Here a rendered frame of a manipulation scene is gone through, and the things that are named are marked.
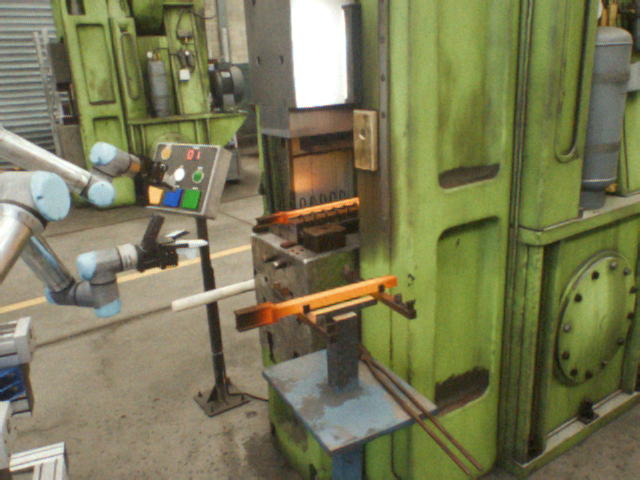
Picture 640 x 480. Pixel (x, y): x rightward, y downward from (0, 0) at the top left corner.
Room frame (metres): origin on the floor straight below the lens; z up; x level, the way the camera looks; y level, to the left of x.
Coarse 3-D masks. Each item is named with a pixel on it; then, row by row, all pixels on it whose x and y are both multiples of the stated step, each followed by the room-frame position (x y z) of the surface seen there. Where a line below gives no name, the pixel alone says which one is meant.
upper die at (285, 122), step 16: (272, 112) 1.86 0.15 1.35; (288, 112) 1.77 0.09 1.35; (304, 112) 1.80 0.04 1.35; (320, 112) 1.83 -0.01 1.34; (336, 112) 1.87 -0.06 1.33; (352, 112) 1.90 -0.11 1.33; (272, 128) 1.86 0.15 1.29; (288, 128) 1.77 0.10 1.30; (304, 128) 1.80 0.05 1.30; (320, 128) 1.83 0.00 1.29; (336, 128) 1.86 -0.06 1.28; (352, 128) 1.90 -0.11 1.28
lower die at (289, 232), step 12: (348, 204) 1.95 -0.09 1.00; (300, 216) 1.83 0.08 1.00; (312, 216) 1.84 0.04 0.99; (324, 216) 1.84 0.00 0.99; (276, 228) 1.88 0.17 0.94; (288, 228) 1.81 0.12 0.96; (300, 228) 1.78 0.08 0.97; (348, 228) 1.88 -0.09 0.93; (288, 240) 1.82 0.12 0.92; (300, 240) 1.78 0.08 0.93
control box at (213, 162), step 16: (160, 144) 2.34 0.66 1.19; (176, 144) 2.29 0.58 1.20; (160, 160) 2.30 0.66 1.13; (176, 160) 2.25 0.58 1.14; (192, 160) 2.21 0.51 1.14; (208, 160) 2.17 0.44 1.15; (224, 160) 2.19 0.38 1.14; (192, 176) 2.17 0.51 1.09; (208, 176) 2.13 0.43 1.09; (224, 176) 2.18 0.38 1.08; (208, 192) 2.10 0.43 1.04; (160, 208) 2.17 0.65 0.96; (176, 208) 2.13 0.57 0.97; (208, 208) 2.09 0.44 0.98
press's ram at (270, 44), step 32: (256, 0) 1.90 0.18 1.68; (288, 0) 1.74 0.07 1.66; (320, 0) 1.78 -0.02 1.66; (352, 0) 1.85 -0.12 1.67; (256, 32) 1.91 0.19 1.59; (288, 32) 1.74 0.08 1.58; (320, 32) 1.78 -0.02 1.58; (256, 64) 1.93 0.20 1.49; (288, 64) 1.75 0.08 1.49; (320, 64) 1.78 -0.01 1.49; (256, 96) 1.94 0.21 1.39; (288, 96) 1.76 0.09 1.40; (320, 96) 1.77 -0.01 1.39
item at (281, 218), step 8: (344, 200) 1.98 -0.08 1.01; (352, 200) 1.98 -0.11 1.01; (312, 208) 1.89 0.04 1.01; (320, 208) 1.90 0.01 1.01; (328, 208) 1.91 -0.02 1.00; (272, 216) 1.80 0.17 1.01; (280, 216) 1.81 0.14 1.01; (288, 216) 1.82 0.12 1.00; (264, 224) 1.78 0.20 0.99; (272, 224) 1.79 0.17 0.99
